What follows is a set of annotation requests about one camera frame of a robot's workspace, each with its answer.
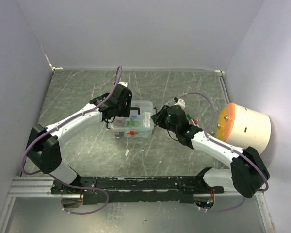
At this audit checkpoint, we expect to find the clear box lid black handle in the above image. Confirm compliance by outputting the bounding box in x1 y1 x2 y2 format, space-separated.
110 100 155 132

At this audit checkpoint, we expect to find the clear first aid box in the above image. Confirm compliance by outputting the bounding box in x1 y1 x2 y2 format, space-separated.
109 100 156 138

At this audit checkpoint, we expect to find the small green packet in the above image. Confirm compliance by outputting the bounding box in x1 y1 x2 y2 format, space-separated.
125 121 140 127

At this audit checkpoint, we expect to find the white plaster packet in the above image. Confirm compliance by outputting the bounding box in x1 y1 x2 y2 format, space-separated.
144 112 151 128

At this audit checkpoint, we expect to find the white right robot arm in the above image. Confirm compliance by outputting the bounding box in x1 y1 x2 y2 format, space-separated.
151 105 270 198

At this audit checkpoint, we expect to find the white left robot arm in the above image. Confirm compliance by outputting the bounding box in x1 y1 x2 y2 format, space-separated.
21 82 132 194

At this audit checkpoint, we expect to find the red green thermometer pen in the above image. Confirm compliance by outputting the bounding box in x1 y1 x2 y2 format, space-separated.
187 114 198 126

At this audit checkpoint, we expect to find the cream cylinder orange face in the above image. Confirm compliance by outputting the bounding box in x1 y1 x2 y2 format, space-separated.
216 103 271 154

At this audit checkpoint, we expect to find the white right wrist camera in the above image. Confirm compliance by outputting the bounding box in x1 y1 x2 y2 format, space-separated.
173 97 186 110

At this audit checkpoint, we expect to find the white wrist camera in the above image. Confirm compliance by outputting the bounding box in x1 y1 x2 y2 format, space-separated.
173 97 186 110
118 82 129 87

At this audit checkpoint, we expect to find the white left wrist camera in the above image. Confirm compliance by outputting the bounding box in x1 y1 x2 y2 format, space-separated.
118 82 129 87

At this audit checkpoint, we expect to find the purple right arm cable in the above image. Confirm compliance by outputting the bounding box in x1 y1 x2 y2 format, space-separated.
177 92 270 212

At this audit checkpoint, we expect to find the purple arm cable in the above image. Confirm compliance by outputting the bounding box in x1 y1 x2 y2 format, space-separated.
20 65 110 214
177 92 270 212

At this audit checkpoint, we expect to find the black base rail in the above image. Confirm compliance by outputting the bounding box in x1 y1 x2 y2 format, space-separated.
51 176 224 205

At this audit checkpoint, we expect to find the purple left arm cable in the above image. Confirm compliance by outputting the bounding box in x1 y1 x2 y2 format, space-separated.
20 65 110 214

